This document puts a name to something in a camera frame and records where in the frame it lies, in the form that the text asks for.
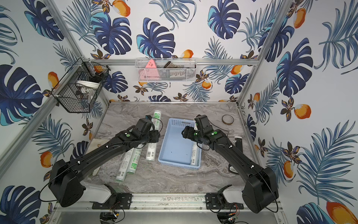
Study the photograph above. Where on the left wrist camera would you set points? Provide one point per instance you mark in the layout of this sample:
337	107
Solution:
145	124

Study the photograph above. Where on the light blue plastic basket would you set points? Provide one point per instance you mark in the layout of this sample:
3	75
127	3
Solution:
175	150

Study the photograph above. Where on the black wire wall basket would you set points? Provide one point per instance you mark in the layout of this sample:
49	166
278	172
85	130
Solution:
75	98

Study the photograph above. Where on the aluminium front rail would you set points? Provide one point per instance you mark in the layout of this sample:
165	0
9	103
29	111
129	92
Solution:
150	202

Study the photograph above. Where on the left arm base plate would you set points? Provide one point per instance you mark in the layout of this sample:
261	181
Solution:
117	201

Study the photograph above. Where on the beige work glove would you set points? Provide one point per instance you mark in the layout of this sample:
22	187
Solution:
95	143

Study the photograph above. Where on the white bowl in basket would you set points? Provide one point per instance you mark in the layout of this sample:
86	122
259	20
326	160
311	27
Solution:
88	84

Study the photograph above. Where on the pink triangular item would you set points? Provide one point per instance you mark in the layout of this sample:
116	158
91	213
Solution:
151	64

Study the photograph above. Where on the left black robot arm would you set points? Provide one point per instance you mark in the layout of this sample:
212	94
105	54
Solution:
65	178

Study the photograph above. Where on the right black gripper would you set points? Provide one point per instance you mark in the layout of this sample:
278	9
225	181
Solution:
189	130

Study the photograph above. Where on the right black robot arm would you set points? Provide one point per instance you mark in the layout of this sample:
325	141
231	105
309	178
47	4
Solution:
260	188

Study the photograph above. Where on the plastic wrap roll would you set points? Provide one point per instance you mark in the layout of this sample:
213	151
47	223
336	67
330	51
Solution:
194	155
134	161
151	150
126	161

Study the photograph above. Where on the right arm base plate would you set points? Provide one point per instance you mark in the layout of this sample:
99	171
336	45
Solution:
216	201

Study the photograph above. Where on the white wire wall basket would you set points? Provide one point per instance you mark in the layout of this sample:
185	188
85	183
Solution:
160	74

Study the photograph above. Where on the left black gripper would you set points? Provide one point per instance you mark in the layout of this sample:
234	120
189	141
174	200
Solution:
154	135

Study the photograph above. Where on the brown brush in basket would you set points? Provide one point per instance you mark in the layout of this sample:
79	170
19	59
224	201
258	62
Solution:
170	65

